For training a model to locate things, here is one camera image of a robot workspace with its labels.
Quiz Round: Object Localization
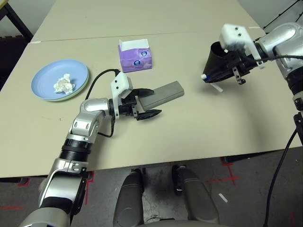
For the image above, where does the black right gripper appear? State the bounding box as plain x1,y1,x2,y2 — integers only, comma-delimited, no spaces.
205,51,255,85

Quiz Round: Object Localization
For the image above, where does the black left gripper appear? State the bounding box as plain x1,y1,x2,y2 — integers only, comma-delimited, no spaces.
117,88,163,122

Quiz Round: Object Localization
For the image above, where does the white pen blue cap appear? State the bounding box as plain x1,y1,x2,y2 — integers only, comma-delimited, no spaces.
201,74,223,93

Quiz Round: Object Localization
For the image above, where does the grey glasses case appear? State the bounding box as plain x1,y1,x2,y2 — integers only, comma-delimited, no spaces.
138,80,185,114

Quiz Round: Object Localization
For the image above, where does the white tissue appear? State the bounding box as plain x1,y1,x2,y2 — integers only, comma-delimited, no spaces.
53,73,76,95

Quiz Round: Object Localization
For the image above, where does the blue plastic plate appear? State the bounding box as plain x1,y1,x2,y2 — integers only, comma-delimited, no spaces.
31,59,89,101

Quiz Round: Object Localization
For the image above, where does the black plastic cup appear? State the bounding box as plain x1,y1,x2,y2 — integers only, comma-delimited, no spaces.
202,41,232,81

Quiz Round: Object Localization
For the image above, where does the purple tissue pack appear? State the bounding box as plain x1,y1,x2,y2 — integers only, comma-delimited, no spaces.
117,38,153,73

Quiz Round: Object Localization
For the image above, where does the green plastic plate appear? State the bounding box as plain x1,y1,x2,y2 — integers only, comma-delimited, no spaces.
45,68,90,103

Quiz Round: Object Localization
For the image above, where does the black tripod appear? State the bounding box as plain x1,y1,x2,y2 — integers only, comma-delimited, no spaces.
261,0,303,31

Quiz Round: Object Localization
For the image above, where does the grey robot left leg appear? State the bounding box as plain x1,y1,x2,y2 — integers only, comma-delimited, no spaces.
112,169,145,227

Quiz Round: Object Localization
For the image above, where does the grey robot leg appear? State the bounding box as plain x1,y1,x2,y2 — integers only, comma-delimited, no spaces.
171,165,220,224
112,169,145,227

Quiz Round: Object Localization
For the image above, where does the grey robot right leg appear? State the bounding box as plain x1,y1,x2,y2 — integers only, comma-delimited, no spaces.
171,165,220,224

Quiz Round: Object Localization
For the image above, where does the grey robot waist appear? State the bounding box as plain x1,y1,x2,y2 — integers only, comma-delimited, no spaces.
139,218,221,227

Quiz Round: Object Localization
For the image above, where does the black foam floor mat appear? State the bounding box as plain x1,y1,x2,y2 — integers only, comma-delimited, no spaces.
0,35,31,90

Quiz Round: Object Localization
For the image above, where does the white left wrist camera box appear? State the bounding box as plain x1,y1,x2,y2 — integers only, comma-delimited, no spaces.
110,72,133,118

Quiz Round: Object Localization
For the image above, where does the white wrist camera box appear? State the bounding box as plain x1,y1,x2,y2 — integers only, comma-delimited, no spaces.
219,23,266,70
110,72,133,118

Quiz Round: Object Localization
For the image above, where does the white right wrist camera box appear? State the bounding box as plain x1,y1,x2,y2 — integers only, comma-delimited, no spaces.
219,23,266,70

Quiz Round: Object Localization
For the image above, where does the black left wrist camera cable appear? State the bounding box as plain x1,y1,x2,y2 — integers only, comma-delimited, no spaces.
84,69,121,138

